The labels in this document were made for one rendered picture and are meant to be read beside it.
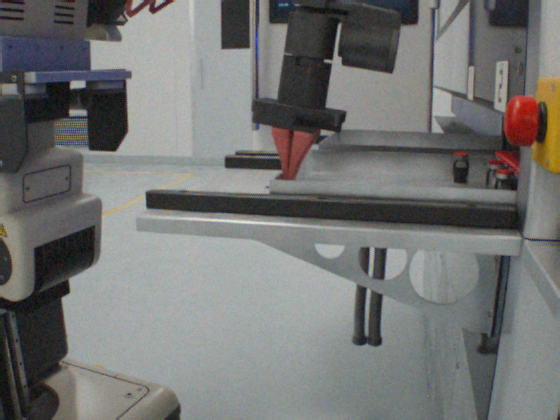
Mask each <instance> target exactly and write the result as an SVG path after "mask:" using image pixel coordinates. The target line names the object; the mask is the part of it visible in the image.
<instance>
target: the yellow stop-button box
mask: <svg viewBox="0 0 560 420"><path fill-rule="evenodd" d="M535 90H536V101H537V106H538V114H539V116H540V124H539V130H538V129H537V133H536V137H535V143H534V144H533V145H532V148H531V151H530V155H531V159H532V160H533V161H535V162H536V163H538V164H539V165H540V166H542V167H543V168H545V169H546V170H547V171H549V172H551V173H553V174H560V77H553V78H548V77H541V78H539V80H538V81H537V82H536V85H535Z"/></svg>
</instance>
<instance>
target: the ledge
mask: <svg viewBox="0 0 560 420"><path fill-rule="evenodd" d="M523 265H524V266H525V268H526V269H527V271H528V272H529V275H530V276H531V278H532V279H533V281H534V284H535V285H536V287H537V288H538V290H539V292H540V294H541V295H542V297H543V298H544V301H545V303H546V304H547V305H548V308H549V310H550V311H551V313H552V315H553V316H554V318H555V319H556V320H559V321H560V246H551V245H545V246H536V245H526V247H525V255H524V262H523Z"/></svg>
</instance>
